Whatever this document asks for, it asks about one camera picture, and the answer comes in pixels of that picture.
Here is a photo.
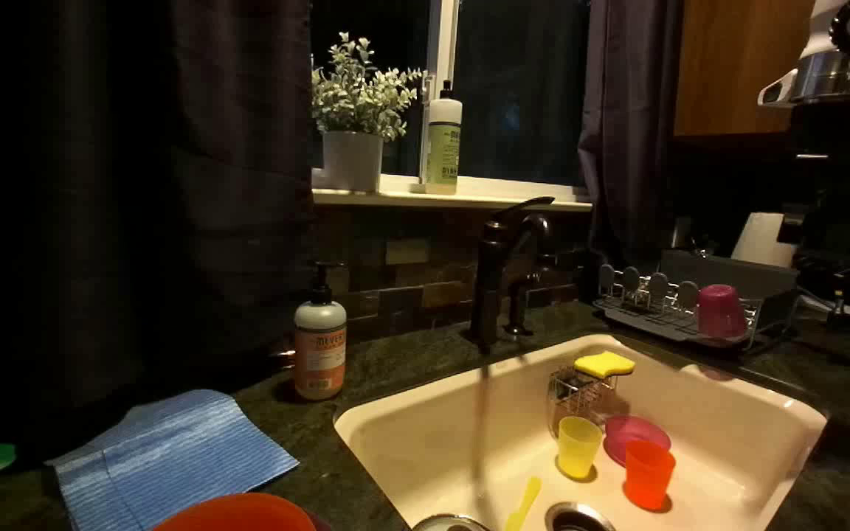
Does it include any metal sink drain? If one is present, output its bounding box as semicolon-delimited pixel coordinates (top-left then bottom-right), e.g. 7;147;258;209
547;503;612;531

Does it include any metal sink stopper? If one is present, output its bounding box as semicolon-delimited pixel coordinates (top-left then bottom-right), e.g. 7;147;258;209
411;515;491;531

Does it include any potted white plant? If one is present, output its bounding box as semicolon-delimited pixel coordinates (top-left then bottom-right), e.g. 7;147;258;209
311;34;432;196

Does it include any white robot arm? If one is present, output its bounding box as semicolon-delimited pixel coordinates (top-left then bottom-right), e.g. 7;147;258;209
757;0;850;109

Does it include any yellow plastic cup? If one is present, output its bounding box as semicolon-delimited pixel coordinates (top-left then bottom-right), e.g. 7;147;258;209
556;416;603;482

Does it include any orange soap pump bottle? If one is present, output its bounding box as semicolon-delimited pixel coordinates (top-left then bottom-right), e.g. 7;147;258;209
292;262;349;403

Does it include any white ceramic sink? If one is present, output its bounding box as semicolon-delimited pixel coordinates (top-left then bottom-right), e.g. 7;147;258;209
338;335;828;531

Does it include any orange plastic cup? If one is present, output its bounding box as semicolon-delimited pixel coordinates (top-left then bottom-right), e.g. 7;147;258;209
622;444;676;510

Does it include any pink plastic cup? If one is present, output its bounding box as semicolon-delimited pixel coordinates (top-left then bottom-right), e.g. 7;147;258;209
698;283;748;341

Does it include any green dish soap bottle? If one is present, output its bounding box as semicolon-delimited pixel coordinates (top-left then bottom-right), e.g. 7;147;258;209
422;84;463;196

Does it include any yellow sponge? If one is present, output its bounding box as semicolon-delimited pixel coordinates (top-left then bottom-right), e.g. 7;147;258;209
572;351;636;382

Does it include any yellow plastic spoon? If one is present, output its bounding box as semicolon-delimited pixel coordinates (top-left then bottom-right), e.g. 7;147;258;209
506;476;544;531

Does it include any dark bronze faucet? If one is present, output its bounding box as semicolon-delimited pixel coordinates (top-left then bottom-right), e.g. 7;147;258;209
469;198;556;354

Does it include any dark curtain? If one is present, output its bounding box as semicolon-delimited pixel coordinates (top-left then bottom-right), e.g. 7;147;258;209
0;0;313;460
578;0;686;267

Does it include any blue dish cloth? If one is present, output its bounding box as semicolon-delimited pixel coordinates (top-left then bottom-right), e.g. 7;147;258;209
50;391;299;531

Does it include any black dish rack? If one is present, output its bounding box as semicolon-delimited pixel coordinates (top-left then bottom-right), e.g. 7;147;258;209
597;251;800;350

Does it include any wire sponge caddy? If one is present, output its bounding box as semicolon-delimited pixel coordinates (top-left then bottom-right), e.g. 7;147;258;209
547;370;628;426

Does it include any dark left curtain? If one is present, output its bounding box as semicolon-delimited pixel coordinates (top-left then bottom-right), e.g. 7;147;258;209
0;0;313;460

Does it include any dark right curtain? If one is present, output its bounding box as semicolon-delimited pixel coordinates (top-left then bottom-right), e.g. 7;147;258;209
578;0;686;267

